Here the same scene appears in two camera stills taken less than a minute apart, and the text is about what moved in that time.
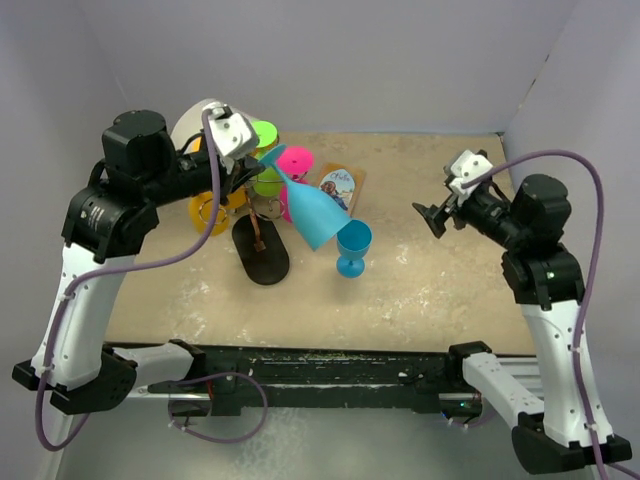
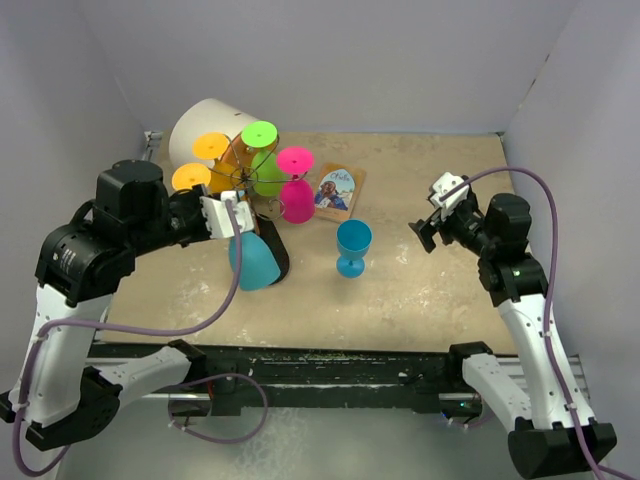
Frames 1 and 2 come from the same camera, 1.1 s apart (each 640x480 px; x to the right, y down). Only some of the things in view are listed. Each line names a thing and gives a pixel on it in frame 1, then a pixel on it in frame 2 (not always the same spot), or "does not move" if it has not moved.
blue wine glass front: x=317 y=219 to x=258 y=267
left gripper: x=242 y=171 to x=192 y=197
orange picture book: x=344 y=183 does not move
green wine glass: x=267 y=182 does not move
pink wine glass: x=294 y=163 does not move
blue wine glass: x=353 y=242 does not move
